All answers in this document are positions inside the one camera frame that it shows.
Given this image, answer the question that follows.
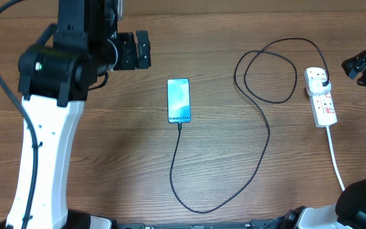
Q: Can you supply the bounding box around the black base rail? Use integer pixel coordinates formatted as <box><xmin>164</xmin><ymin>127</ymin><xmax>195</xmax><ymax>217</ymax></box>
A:
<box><xmin>116</xmin><ymin>216</ymin><xmax>295</xmax><ymax>229</ymax></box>

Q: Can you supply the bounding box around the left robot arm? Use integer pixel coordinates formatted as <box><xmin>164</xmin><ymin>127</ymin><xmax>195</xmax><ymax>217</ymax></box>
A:
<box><xmin>0</xmin><ymin>0</ymin><xmax>151</xmax><ymax>228</ymax></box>

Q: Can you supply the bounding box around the blue-screen smartphone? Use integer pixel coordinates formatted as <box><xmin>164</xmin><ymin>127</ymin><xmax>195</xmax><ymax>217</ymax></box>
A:
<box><xmin>167</xmin><ymin>78</ymin><xmax>191</xmax><ymax>123</ymax></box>

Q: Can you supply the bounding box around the white power strip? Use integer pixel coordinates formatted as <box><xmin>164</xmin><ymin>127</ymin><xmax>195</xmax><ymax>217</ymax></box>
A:
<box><xmin>304</xmin><ymin>67</ymin><xmax>337</xmax><ymax>128</ymax></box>

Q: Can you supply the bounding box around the white charger plug adapter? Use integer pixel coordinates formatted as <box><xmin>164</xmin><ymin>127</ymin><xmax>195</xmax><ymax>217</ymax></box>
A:
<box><xmin>306</xmin><ymin>78</ymin><xmax>332</xmax><ymax>96</ymax></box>

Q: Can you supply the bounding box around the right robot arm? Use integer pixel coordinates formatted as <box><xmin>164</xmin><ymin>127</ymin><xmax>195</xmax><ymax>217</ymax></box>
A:
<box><xmin>264</xmin><ymin>50</ymin><xmax>366</xmax><ymax>228</ymax></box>

